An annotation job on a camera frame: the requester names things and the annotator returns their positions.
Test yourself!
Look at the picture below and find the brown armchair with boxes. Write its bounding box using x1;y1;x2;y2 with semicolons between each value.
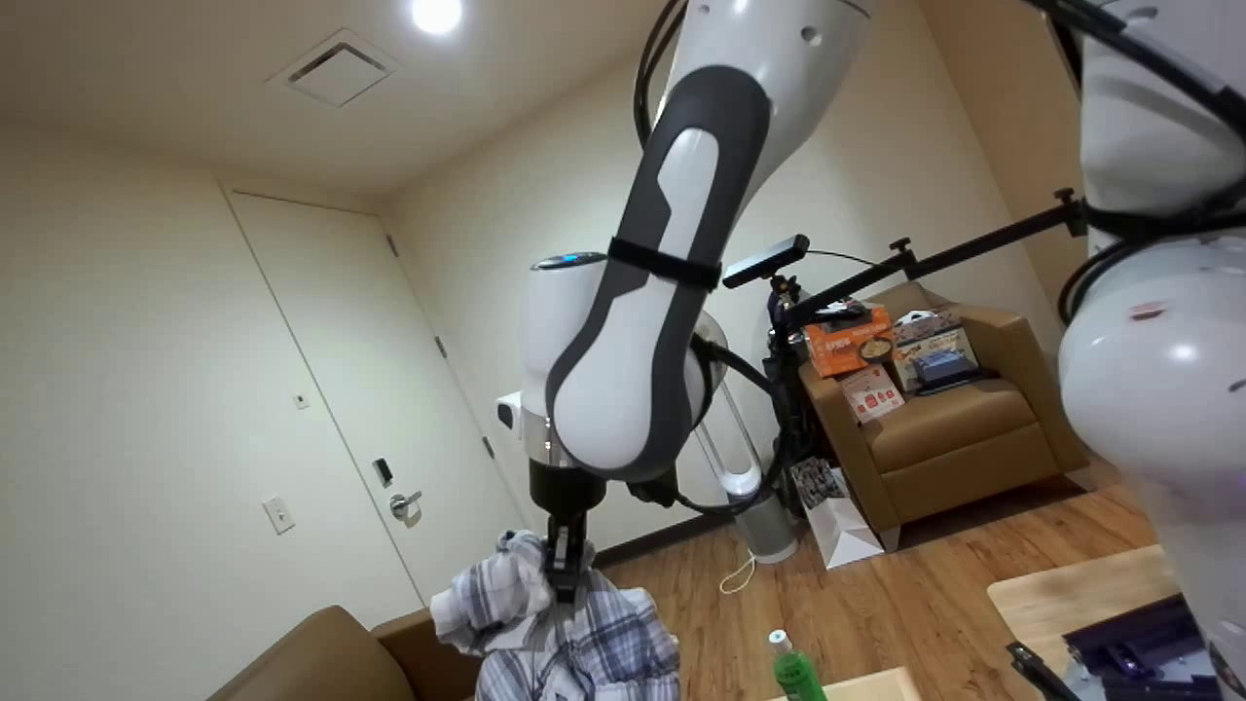
793;281;1094;549

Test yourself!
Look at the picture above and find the white tower fan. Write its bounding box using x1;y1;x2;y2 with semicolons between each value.
694;385;802;568

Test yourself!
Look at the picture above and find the white room door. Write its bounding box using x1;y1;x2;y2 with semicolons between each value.
220;190;545;610

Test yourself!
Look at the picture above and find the purple dark case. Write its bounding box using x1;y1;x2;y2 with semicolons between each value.
1059;590;1231;701

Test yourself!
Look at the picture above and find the round ceiling light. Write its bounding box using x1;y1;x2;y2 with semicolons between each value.
402;0;467;41

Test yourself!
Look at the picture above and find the orange box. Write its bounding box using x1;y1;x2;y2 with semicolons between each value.
802;307;900;381

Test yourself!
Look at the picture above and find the white cord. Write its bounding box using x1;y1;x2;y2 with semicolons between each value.
712;549;768;598

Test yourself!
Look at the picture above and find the black stand leg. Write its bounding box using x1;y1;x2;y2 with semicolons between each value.
1004;637;1083;701

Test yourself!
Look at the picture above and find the red and white box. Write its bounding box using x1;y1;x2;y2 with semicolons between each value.
837;362;909;427

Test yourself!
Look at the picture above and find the black tripod boom stand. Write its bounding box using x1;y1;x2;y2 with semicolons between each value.
763;187;1121;498

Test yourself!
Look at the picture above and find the square ceiling vent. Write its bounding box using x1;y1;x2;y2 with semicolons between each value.
270;32;402;113

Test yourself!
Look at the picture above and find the brown leather armchair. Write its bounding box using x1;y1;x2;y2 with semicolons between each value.
206;598;492;701

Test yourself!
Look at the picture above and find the white paper bag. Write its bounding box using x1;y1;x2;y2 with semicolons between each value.
791;450;887;577

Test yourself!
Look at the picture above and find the black stereo camera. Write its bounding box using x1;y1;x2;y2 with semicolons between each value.
721;229;819;293

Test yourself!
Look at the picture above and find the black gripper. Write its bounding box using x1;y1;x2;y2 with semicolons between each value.
525;458;608;605

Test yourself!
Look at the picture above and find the plaid checkered cloth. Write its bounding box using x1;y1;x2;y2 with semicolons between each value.
425;521;684;701

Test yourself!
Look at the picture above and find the silver door handle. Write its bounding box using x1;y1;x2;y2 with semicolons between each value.
386;485;427;528

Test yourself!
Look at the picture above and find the grey blue box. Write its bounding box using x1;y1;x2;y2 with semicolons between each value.
887;307;983;398

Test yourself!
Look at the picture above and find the green plastic bottle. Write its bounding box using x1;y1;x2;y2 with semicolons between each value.
763;628;830;701

